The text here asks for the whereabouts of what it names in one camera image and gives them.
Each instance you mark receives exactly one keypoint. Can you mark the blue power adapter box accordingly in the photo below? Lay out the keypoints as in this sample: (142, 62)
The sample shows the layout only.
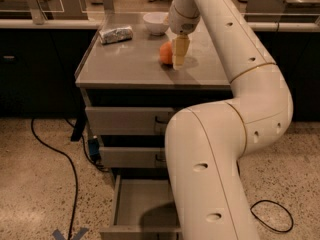
(93, 147)

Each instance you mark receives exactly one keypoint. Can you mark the orange fruit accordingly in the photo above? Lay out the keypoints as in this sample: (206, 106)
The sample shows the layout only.
(165, 53)

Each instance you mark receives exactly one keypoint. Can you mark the long white counter rail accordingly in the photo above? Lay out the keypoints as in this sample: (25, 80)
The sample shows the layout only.
(85, 24)

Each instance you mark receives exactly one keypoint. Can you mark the silver foil snack bag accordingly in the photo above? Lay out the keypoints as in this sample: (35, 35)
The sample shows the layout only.
(115, 35)

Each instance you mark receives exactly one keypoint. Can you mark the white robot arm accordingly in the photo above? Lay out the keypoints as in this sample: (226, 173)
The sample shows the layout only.
(204, 142)

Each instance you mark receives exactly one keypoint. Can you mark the top grey drawer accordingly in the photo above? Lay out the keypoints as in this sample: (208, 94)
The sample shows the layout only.
(128, 120)

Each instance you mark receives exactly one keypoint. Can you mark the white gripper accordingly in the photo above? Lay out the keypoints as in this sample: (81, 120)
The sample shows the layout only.
(182, 24)

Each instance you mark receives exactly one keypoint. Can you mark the middle grey drawer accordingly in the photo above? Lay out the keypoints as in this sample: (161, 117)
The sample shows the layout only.
(132, 157)

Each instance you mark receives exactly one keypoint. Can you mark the white ceramic bowl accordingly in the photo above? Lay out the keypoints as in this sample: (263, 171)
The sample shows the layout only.
(156, 22)

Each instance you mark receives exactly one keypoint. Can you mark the grey metal drawer cabinet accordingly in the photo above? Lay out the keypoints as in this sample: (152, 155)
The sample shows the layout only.
(130, 74)

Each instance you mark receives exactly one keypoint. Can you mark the bottom grey open drawer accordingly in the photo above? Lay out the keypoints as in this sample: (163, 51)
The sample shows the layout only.
(142, 209)

